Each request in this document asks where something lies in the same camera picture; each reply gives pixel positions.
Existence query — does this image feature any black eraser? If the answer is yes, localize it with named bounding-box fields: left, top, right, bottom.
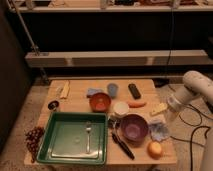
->
left=128, top=84, right=141, bottom=99

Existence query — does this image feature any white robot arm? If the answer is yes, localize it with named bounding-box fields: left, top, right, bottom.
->
left=150, top=70, right=213, bottom=171

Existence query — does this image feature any white cup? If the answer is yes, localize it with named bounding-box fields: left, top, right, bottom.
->
left=113, top=101, right=129, bottom=118

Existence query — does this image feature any blue plastic cup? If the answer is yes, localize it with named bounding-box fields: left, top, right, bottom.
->
left=107, top=83, right=118, bottom=99

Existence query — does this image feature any blue crumpled cloth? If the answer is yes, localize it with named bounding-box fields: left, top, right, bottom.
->
left=148, top=120, right=170, bottom=142

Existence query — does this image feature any orange carrot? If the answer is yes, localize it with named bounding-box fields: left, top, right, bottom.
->
left=127, top=101, right=146, bottom=108

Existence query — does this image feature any purple bowl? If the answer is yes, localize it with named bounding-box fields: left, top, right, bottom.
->
left=120, top=114, right=149, bottom=143

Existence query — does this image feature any yellow round fruit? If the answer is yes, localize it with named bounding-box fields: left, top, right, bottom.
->
left=147, top=141, right=163, bottom=159

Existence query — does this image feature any red bowl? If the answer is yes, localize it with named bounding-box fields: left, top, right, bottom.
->
left=89, top=93, right=111, bottom=112

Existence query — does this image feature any wooden shelf beam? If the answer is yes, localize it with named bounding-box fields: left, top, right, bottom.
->
left=25, top=50, right=213, bottom=68

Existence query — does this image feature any blue sponge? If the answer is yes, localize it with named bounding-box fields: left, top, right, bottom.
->
left=86, top=88, right=103, bottom=98

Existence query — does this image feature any silver fork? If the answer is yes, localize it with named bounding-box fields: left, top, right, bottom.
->
left=86, top=121, right=91, bottom=154

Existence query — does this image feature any green tray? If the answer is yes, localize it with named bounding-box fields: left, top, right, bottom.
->
left=37, top=112, right=108, bottom=165

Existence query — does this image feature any yellow banana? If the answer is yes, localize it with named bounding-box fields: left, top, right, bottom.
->
left=60, top=81, right=70, bottom=99

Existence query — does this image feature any small black round tin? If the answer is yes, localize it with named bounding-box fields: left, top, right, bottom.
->
left=48, top=100, right=59, bottom=111

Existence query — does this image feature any bunch of dark grapes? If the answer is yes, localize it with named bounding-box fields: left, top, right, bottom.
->
left=25, top=126, right=44, bottom=163

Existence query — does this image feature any metal diagonal pole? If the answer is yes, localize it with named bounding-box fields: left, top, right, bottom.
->
left=9, top=0, right=50, bottom=85

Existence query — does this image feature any black floor cable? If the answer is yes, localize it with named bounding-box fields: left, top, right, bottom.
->
left=169, top=103, right=213, bottom=171

